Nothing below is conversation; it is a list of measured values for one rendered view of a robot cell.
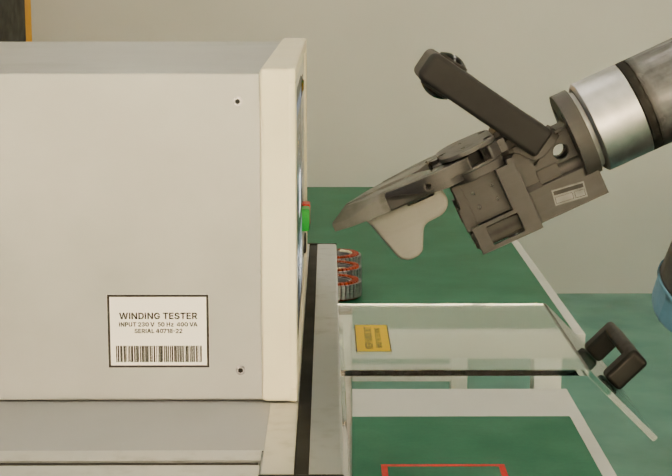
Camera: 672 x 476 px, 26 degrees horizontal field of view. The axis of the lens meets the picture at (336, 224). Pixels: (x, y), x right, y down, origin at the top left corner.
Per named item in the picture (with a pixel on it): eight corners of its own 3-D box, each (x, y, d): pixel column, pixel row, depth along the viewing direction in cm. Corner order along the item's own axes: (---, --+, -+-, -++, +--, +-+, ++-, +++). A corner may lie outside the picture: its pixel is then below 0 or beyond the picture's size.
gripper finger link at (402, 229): (359, 287, 115) (466, 238, 114) (327, 219, 114) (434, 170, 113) (358, 279, 118) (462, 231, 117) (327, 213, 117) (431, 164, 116)
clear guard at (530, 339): (602, 363, 140) (603, 303, 139) (657, 441, 117) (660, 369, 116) (264, 364, 140) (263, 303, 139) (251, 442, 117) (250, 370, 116)
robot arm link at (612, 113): (624, 67, 111) (603, 61, 119) (569, 92, 111) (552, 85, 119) (662, 155, 112) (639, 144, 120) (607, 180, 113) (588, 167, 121)
